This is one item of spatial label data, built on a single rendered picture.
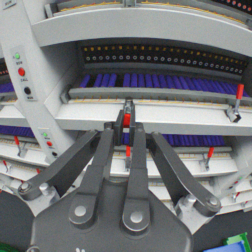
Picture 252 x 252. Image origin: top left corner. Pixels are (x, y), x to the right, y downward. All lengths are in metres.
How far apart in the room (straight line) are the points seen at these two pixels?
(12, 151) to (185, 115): 0.67
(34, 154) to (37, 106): 0.27
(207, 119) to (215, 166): 0.24
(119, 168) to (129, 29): 0.37
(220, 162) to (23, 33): 0.67
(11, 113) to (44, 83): 0.19
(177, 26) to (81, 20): 0.16
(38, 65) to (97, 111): 0.16
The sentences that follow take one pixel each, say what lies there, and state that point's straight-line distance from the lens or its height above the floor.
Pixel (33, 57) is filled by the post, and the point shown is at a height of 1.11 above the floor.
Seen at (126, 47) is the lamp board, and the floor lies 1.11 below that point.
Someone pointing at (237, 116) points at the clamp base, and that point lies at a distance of 0.37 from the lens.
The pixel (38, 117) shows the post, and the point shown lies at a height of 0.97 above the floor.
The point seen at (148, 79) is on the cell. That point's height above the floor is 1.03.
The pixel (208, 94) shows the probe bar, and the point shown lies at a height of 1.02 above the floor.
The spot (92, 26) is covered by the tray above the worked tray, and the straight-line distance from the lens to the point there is 0.24.
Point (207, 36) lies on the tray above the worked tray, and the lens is 0.26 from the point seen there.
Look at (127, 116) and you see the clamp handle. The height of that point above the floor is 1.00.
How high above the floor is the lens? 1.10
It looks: 34 degrees down
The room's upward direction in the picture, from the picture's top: straight up
